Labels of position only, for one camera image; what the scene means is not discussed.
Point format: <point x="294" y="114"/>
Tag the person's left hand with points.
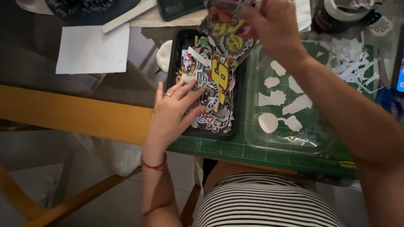
<point x="167" y="119"/>

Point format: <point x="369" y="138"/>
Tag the person's right hand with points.
<point x="277" y="28"/>

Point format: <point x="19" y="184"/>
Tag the person's right fingers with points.
<point x="252" y="15"/>

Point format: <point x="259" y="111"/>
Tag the bunch of colourful stickers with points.
<point x="227" y="36"/>

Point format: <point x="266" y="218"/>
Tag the pile of colourful stickers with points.
<point x="217" y="82"/>

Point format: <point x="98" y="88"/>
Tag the white paper piece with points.
<point x="303" y="14"/>

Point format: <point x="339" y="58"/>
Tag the dark green tablet case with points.
<point x="176" y="9"/>

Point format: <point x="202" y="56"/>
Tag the black plastic tray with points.
<point x="176" y="44"/>

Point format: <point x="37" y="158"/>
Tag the white sticker backing cutouts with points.
<point x="271" y="99"/>

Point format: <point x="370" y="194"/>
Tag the white tape roll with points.
<point x="344" y="14"/>

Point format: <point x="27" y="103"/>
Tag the white round object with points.
<point x="164" y="56"/>

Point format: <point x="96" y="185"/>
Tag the beige wooden board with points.
<point x="151" y="20"/>

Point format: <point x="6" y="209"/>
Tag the heap of white paper scraps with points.
<point x="353" y="63"/>

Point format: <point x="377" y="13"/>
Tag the white flat strip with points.
<point x="126" y="17"/>

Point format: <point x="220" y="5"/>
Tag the clear plastic container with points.
<point x="284" y="143"/>

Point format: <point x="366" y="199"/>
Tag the green cutting mat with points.
<point x="252" y="148"/>

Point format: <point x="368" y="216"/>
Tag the black smartphone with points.
<point x="399" y="67"/>

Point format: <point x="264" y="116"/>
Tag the dark round fuzzy hat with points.
<point x="91" y="11"/>

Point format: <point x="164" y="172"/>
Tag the white paper sheet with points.
<point x="93" y="49"/>

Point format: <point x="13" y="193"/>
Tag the black white striped shirt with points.
<point x="262" y="205"/>

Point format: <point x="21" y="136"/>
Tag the yellow wooden table frame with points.
<point x="79" y="113"/>

